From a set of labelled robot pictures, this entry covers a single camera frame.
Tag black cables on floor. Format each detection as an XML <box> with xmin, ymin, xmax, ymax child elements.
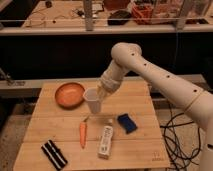
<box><xmin>160</xmin><ymin>111</ymin><xmax>205</xmax><ymax>171</ymax></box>

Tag black white striped block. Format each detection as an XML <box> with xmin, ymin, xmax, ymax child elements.
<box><xmin>41</xmin><ymin>140</ymin><xmax>68</xmax><ymax>171</ymax></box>

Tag orange carrot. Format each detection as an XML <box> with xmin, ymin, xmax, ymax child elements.
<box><xmin>79</xmin><ymin>116</ymin><xmax>89</xmax><ymax>149</ymax></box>

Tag orange ceramic bowl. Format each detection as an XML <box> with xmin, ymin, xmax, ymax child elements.
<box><xmin>55</xmin><ymin>82</ymin><xmax>85</xmax><ymax>109</ymax></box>

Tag orange crate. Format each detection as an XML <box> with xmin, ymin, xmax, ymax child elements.
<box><xmin>131</xmin><ymin>4</ymin><xmax>152</xmax><ymax>25</ymax></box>

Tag grey metal post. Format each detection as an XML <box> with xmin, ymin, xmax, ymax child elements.
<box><xmin>175</xmin><ymin>0</ymin><xmax>193</xmax><ymax>30</ymax></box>
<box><xmin>83</xmin><ymin>0</ymin><xmax>93</xmax><ymax>31</ymax></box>

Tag black object on shelf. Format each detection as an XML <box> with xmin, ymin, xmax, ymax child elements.
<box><xmin>107</xmin><ymin>10</ymin><xmax>131</xmax><ymax>26</ymax></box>

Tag white tube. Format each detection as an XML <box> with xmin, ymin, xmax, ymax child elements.
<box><xmin>98</xmin><ymin>119</ymin><xmax>114</xmax><ymax>159</ymax></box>

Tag grey metal post right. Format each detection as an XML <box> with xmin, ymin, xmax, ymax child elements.
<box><xmin>175</xmin><ymin>0</ymin><xmax>193</xmax><ymax>30</ymax></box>

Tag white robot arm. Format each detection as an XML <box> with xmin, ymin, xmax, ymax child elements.
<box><xmin>98</xmin><ymin>42</ymin><xmax>213</xmax><ymax>171</ymax></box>

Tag blue sponge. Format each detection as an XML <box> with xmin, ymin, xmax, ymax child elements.
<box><xmin>117</xmin><ymin>113</ymin><xmax>137</xmax><ymax>134</ymax></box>

